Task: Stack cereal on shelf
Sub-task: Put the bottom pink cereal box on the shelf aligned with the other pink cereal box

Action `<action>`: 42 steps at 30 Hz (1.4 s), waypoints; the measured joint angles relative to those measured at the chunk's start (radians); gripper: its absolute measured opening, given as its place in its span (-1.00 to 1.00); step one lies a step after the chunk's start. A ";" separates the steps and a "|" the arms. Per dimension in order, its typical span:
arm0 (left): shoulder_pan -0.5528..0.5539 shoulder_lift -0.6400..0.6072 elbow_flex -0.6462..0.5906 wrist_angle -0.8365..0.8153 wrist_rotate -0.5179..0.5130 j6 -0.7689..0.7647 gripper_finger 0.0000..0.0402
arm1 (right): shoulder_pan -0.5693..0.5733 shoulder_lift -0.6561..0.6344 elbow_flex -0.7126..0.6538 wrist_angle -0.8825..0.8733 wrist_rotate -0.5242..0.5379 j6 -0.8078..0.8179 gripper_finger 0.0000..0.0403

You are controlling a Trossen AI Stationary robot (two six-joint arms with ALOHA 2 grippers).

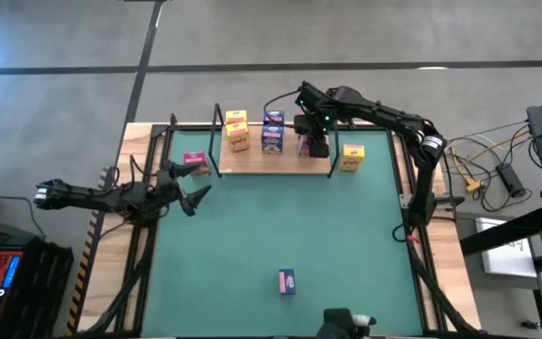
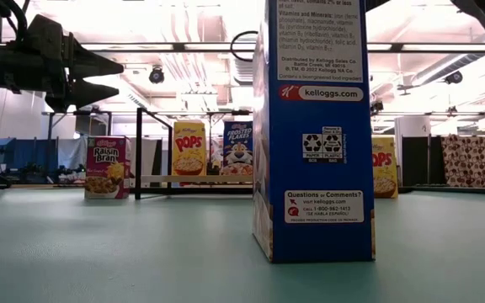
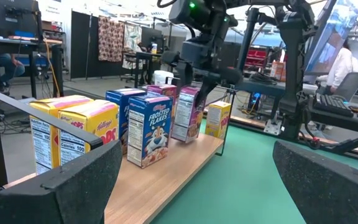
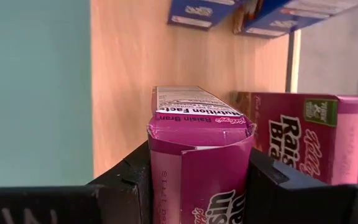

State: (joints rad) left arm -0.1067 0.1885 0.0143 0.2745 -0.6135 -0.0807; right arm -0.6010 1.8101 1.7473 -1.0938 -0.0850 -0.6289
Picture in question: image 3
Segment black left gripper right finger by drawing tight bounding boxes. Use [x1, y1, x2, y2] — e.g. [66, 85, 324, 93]
[272, 140, 358, 224]

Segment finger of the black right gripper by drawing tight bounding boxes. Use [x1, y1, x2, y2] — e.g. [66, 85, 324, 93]
[176, 61, 195, 95]
[194, 77, 219, 109]

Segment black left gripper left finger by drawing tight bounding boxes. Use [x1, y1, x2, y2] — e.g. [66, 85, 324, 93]
[0, 139, 123, 224]

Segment pink Raisin Bran cereal box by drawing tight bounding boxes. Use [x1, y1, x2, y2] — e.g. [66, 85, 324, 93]
[146, 83, 179, 125]
[170, 86, 205, 144]

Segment yellow Pops cereal box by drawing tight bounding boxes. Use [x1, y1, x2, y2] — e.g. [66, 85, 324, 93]
[57, 99, 120, 167]
[204, 100, 232, 140]
[29, 95, 94, 175]

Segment blue Frosted Flakes cereal box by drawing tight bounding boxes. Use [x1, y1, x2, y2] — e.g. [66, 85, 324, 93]
[126, 95, 174, 169]
[105, 88, 147, 156]

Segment white bucket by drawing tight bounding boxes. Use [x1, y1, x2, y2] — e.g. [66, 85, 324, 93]
[153, 70, 174, 85]

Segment computer with blue light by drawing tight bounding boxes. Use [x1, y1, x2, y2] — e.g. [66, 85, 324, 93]
[249, 91, 262, 110]

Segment black desk monitor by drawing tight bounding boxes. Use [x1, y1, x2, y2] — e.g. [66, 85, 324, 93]
[140, 27, 163, 49]

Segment red storage bins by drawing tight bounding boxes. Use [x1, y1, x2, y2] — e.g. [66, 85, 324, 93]
[244, 46, 269, 70]

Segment blue workbench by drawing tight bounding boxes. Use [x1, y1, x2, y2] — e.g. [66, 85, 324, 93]
[233, 73, 287, 121]

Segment light patterned cloth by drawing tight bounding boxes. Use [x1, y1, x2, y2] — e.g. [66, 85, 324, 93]
[122, 24, 143, 70]

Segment orange cardboard box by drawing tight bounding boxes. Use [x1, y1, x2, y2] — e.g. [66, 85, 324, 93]
[270, 60, 287, 82]

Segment dark grey desk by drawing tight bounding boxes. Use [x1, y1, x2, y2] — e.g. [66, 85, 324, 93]
[309, 102, 358, 131]

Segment brown floral cloth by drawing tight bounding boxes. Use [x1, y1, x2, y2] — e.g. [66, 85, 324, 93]
[97, 16, 126, 63]

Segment green table mat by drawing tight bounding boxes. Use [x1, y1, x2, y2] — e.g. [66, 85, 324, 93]
[149, 119, 358, 224]

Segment black keyboard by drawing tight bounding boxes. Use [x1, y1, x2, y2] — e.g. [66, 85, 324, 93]
[313, 93, 354, 118]

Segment black partition panel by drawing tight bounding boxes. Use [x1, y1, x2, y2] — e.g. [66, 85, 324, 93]
[70, 11, 99, 79]

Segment person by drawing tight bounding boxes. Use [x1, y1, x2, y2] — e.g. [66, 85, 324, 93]
[317, 39, 358, 96]
[0, 52, 26, 93]

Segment black computer monitor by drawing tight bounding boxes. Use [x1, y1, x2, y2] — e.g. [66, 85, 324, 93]
[303, 0, 358, 75]

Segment black workbench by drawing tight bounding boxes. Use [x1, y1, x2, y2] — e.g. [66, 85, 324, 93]
[0, 34, 65, 99]

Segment black monitor back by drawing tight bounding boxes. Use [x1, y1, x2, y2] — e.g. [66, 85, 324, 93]
[0, 0, 40, 37]

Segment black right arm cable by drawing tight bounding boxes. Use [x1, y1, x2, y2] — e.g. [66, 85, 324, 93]
[156, 0, 180, 9]

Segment silver mounting bracket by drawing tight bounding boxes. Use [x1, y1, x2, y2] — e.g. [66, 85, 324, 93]
[263, 118, 282, 136]

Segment wooden shelf with black frame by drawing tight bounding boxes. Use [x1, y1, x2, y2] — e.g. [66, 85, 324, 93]
[0, 89, 236, 224]

